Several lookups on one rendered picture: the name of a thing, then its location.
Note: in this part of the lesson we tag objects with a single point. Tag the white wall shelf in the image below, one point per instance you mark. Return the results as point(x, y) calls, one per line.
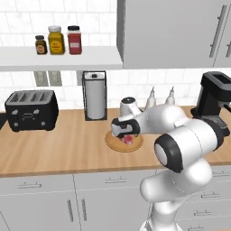
point(60, 58)

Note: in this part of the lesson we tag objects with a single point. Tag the black paper towel holder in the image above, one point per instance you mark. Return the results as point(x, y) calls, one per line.
point(84, 96)

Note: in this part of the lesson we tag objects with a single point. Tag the round tan plate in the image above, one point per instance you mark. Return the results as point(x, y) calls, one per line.
point(112, 144)

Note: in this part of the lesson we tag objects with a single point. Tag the red meat piece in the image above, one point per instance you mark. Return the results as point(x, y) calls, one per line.
point(128, 140)

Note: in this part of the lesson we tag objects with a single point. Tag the yellow spice jar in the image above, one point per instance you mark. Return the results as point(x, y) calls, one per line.
point(56, 42)

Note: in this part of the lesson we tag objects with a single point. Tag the red spice jar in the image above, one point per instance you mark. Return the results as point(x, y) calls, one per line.
point(75, 42)

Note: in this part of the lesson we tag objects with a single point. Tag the grey base cupboard door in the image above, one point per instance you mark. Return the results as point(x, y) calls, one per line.
point(36, 213)
point(114, 210)

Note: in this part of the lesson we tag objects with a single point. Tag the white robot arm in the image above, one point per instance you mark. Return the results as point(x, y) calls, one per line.
point(189, 141)

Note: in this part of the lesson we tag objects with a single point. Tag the white paper towel roll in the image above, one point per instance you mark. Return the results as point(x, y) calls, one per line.
point(95, 99)

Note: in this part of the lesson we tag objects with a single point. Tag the narrow grey wall cupboard door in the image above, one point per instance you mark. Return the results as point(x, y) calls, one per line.
point(226, 27)

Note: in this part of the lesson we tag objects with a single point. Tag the grey drawer front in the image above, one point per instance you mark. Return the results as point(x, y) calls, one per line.
point(90, 180)
point(54, 185)

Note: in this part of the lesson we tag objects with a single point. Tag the black toaster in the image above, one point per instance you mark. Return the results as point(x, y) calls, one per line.
point(31, 115)

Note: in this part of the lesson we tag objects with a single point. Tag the small brown spice jar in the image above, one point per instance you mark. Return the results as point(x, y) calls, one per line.
point(41, 46)

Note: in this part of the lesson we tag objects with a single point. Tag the grey wall outlet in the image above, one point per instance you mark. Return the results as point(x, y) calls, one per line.
point(79, 78)
point(55, 78)
point(41, 78)

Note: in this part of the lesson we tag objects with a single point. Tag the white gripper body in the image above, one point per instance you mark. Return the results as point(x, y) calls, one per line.
point(118, 128)

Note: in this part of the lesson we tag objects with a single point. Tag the white pointed bottle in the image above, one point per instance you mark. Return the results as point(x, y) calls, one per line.
point(151, 100)
point(171, 97)

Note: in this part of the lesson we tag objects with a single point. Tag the wide grey wall cupboard door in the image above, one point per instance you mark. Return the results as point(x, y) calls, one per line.
point(168, 33)

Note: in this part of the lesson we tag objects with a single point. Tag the black coffee machine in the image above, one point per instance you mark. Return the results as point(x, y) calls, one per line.
point(210, 99)

